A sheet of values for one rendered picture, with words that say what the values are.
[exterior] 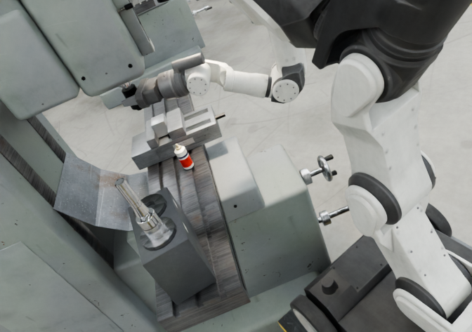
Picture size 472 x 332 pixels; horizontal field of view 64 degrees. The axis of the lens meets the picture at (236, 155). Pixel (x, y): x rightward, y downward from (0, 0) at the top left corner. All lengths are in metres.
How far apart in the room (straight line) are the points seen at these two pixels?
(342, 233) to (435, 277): 1.10
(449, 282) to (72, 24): 1.15
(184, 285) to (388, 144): 0.58
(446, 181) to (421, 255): 1.32
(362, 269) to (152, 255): 0.70
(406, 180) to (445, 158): 1.60
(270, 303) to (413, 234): 0.91
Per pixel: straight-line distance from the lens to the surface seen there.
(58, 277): 1.46
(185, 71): 1.17
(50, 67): 1.12
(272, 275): 1.74
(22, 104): 1.19
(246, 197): 1.35
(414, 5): 0.58
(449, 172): 2.40
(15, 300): 1.56
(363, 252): 1.36
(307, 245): 1.66
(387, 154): 0.81
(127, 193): 0.84
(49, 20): 1.10
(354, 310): 1.29
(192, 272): 0.98
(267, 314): 1.77
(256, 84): 1.16
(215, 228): 1.15
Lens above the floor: 1.72
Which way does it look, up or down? 37 degrees down
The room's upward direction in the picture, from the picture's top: 24 degrees counter-clockwise
